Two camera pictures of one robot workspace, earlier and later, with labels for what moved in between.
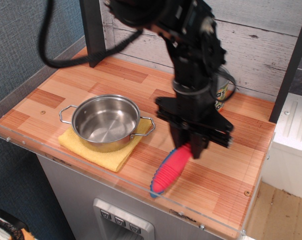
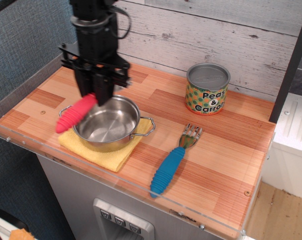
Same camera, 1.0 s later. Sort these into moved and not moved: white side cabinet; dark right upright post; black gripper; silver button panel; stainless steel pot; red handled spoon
Moved: red handled spoon; black gripper
Not moved: white side cabinet; dark right upright post; silver button panel; stainless steel pot
